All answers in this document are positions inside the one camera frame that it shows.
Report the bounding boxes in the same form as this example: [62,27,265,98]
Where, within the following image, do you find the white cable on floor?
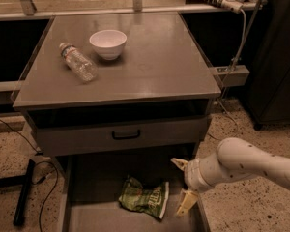
[207,9,247,142]

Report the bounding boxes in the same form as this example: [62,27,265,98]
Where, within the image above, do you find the clear plastic water bottle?
[59,43,98,83]

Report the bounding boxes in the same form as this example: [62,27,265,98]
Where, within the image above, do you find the dark cabinet at right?
[243,0,290,131]

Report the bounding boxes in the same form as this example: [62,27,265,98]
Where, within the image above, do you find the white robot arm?
[171,137,290,217]

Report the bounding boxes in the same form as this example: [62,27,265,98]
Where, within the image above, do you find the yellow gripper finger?
[171,158,189,171]
[176,189,199,217]

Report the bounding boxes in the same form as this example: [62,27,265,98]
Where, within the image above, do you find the white ceramic bowl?
[89,30,128,60]

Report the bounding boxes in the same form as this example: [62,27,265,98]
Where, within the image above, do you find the black metal stand leg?
[0,159,36,227]

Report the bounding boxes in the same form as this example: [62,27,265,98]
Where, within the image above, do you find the black floor cable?
[0,112,60,232]

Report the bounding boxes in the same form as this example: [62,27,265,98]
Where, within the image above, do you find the green jalapeno chip bag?
[119,176,169,219]

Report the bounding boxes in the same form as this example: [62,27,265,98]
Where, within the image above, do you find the closed top drawer with handle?
[34,116,211,157]

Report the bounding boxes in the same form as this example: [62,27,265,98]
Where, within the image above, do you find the grey drawer cabinet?
[12,12,222,158]

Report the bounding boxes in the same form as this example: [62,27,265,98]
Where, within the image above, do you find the open middle drawer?
[57,146,211,232]

